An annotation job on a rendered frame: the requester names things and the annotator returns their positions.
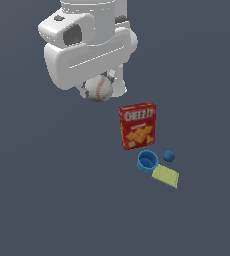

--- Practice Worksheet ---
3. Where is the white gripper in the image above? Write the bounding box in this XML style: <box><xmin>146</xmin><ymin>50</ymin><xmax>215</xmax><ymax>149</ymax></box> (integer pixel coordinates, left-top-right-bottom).
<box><xmin>43</xmin><ymin>27</ymin><xmax>139</xmax><ymax>99</ymax></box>

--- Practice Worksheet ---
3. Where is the white baseball with red stitching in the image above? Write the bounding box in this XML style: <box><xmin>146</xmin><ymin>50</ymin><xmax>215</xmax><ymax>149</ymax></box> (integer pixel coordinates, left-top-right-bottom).
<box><xmin>84</xmin><ymin>74</ymin><xmax>114</xmax><ymax>103</ymax></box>

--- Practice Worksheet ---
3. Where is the red Cheez-It cracker box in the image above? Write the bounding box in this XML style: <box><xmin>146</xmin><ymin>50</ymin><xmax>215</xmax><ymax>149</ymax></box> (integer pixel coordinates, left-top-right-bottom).
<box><xmin>118</xmin><ymin>101</ymin><xmax>157</xmax><ymax>151</ymax></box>

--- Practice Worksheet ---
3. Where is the blue cup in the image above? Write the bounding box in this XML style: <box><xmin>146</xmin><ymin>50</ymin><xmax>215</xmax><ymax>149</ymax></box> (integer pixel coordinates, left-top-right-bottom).
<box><xmin>136</xmin><ymin>149</ymin><xmax>160</xmax><ymax>174</ymax></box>

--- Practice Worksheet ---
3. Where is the small blue ball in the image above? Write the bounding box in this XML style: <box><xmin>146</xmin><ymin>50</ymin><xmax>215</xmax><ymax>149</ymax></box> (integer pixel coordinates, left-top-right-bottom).
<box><xmin>162</xmin><ymin>149</ymin><xmax>176</xmax><ymax>163</ymax></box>

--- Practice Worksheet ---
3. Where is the yellow sponge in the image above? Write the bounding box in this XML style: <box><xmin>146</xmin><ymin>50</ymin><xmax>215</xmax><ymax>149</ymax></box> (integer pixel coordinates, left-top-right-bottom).
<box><xmin>151</xmin><ymin>163</ymin><xmax>180</xmax><ymax>189</ymax></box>

